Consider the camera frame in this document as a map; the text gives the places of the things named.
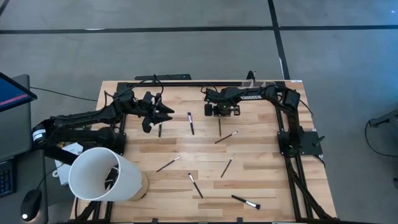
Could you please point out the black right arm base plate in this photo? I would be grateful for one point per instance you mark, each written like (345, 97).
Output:
(311, 146)

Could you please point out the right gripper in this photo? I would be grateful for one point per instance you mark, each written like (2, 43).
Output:
(224, 110)

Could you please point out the grey metal stand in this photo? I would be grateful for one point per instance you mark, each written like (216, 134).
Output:
(385, 119)

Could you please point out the black bar with blue LED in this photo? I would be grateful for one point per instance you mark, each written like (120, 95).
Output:
(161, 76)

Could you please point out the long thin pale-tip makeup brush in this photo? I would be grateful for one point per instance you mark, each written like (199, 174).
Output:
(168, 164)

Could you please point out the white paper sheets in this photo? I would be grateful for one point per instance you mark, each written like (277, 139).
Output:
(74, 148)

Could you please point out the black aluminium table frame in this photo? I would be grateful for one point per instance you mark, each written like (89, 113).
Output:
(202, 84)

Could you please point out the large fluffy black makeup brush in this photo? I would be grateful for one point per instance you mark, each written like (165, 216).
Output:
(160, 130)

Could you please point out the black computer mouse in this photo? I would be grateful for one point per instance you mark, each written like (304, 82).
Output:
(31, 203)

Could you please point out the blue-screen computer monitor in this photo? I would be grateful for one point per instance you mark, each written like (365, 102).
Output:
(12, 91)

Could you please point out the black frame bracket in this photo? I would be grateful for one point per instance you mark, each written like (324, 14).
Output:
(239, 220)
(154, 221)

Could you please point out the large white-tipped bristle makeup brush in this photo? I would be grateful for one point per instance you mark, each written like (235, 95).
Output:
(244, 201)

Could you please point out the grey side desk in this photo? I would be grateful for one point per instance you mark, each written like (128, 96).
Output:
(15, 133)

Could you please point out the thin black makeup brush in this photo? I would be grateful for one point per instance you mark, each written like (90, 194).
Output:
(227, 166)
(219, 127)
(225, 137)

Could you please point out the medium black-bristle makeup brush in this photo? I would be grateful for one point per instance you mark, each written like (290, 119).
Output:
(191, 124)

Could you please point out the clear acrylic brush organizer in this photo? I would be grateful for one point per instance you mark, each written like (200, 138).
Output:
(248, 83)

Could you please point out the black looped clamp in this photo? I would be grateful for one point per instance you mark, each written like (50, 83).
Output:
(251, 75)

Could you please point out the black slanted frame strut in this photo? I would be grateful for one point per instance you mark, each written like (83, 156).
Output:
(56, 154)

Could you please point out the black computer keyboard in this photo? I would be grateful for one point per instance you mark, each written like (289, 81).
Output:
(6, 179)

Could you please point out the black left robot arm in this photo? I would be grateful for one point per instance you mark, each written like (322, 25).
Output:
(93, 115)

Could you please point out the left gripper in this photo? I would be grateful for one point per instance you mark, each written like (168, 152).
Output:
(147, 109)

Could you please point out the white cylindrical cup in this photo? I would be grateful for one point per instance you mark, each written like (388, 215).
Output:
(99, 174)

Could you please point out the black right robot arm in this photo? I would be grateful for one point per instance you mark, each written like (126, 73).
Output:
(258, 95)

